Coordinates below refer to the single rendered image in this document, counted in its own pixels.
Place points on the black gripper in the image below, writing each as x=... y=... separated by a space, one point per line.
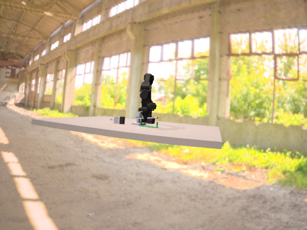
x=145 y=110

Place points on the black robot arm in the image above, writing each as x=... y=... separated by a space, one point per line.
x=146 y=91

